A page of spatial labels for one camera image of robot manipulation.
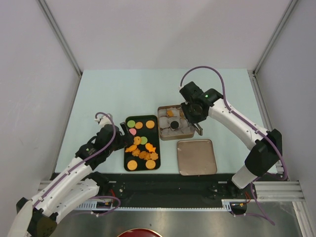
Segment square cookie tin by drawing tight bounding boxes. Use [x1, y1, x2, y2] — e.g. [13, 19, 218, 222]
[157, 105, 195, 141]

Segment black round cookie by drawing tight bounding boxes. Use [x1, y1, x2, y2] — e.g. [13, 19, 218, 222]
[170, 121, 179, 130]

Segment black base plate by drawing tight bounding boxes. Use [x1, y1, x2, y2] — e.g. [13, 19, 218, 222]
[89, 172, 255, 207]

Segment light green round cookie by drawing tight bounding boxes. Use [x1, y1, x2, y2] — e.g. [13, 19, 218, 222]
[127, 120, 136, 128]

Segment square tin lid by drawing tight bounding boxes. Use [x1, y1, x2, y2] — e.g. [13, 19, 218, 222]
[177, 139, 217, 176]

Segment red round object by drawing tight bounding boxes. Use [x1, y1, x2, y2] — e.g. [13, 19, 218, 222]
[118, 228, 162, 237]

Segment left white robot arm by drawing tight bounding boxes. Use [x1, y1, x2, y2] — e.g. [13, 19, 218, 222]
[8, 119, 134, 237]

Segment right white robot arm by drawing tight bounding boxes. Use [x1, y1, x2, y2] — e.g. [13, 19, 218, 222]
[179, 82, 282, 198]

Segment pink round cookie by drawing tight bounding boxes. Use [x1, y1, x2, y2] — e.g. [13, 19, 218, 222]
[129, 128, 137, 136]

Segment metal tongs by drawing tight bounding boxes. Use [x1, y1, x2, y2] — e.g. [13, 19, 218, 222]
[181, 103, 203, 136]

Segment white cable duct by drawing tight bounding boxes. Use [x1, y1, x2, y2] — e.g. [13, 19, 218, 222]
[75, 198, 247, 213]

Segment flower shaped orange cookie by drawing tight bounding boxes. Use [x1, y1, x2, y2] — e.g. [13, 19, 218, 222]
[150, 153, 158, 160]

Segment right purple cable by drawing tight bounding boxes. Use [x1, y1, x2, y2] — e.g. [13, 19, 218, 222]
[179, 65, 289, 226]

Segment round orange cookie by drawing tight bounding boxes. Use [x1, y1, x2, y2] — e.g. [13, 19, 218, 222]
[127, 160, 138, 171]
[146, 120, 155, 129]
[145, 160, 156, 170]

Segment fish shaped orange cookie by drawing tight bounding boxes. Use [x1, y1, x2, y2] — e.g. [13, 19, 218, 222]
[145, 143, 156, 153]

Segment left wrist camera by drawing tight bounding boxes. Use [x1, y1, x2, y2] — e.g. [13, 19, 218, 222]
[94, 114, 113, 128]

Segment black cookie tray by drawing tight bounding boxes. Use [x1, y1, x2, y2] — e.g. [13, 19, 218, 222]
[124, 115, 161, 172]

